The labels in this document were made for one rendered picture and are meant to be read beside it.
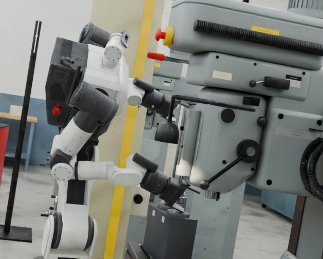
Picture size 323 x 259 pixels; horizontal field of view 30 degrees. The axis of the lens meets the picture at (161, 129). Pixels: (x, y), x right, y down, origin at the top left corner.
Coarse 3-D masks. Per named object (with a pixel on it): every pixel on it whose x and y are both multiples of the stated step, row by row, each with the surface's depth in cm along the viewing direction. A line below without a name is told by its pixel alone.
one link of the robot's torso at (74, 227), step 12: (96, 156) 241; (72, 180) 237; (84, 180) 239; (60, 192) 237; (72, 192) 236; (84, 192) 238; (60, 204) 234; (72, 204) 230; (84, 204) 236; (60, 216) 228; (72, 216) 229; (84, 216) 231; (60, 228) 225; (72, 228) 227; (84, 228) 229; (60, 240) 226; (72, 240) 227; (84, 240) 229
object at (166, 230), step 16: (160, 208) 239; (160, 224) 233; (176, 224) 226; (192, 224) 229; (144, 240) 245; (160, 240) 230; (176, 240) 227; (192, 240) 230; (160, 256) 229; (176, 256) 228
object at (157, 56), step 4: (148, 52) 193; (152, 52) 192; (148, 56) 192; (152, 56) 192; (156, 56) 192; (160, 56) 192; (164, 56) 193; (160, 60) 193; (168, 60) 194; (172, 60) 194; (176, 60) 194; (180, 60) 194; (184, 60) 195
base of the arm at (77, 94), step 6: (84, 84) 201; (78, 90) 200; (84, 90) 200; (72, 96) 204; (78, 96) 199; (72, 102) 201; (114, 102) 205; (114, 108) 204; (108, 114) 203; (114, 114) 204; (108, 120) 204
